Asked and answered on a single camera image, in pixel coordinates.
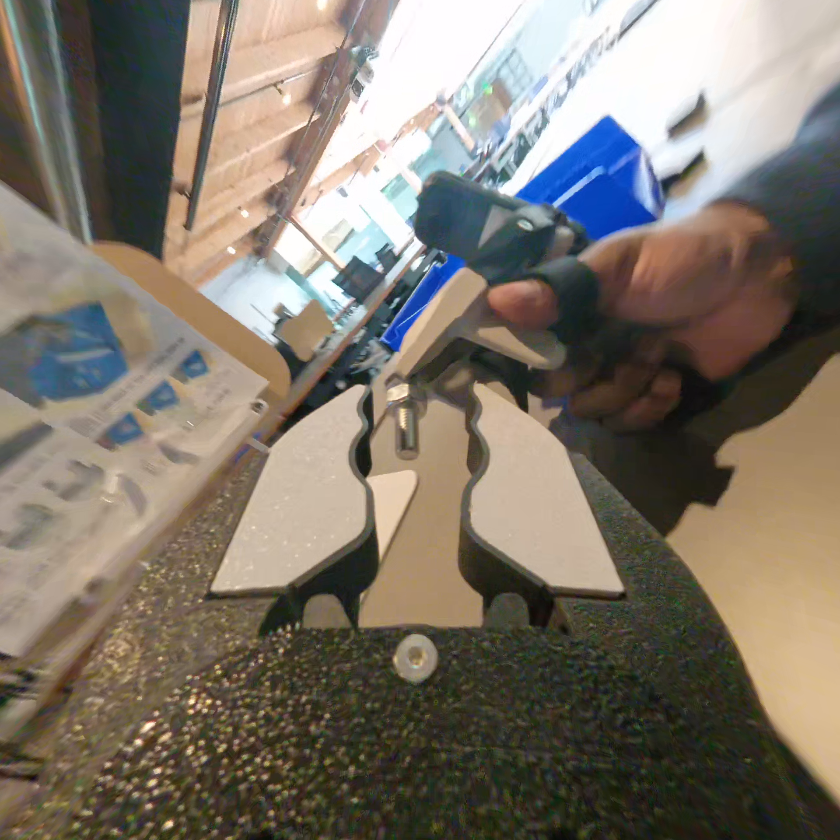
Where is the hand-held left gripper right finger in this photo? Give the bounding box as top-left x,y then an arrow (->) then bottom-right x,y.
458,382 -> 626,610

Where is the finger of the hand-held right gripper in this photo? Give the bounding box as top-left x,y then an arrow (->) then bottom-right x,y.
384,266 -> 491,395
468,312 -> 568,371

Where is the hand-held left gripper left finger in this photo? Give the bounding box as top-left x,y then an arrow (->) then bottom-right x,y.
209,384 -> 382,624

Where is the silver hex bolt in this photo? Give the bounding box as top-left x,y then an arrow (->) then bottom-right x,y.
387,381 -> 427,460

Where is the blue plastic bin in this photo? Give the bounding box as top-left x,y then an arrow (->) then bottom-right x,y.
381,115 -> 665,352

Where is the person's right forearm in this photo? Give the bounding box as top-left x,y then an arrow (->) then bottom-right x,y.
712,82 -> 840,336

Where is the person's right hand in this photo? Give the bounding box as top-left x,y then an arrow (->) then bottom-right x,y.
487,202 -> 796,433

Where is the white mat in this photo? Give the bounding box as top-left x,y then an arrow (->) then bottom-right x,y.
364,469 -> 420,592

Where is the black computer monitor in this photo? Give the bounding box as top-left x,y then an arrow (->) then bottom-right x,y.
331,256 -> 385,304

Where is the printed instruction sheet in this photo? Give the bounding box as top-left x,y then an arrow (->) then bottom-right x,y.
0,184 -> 270,657

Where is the clipboard with instruction sheet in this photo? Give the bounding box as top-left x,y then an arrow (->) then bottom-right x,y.
0,240 -> 293,739

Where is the black ceiling pipe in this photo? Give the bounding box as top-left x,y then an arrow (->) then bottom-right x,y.
184,0 -> 241,231

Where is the silver metal pole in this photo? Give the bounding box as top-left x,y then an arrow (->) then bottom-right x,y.
0,0 -> 93,244

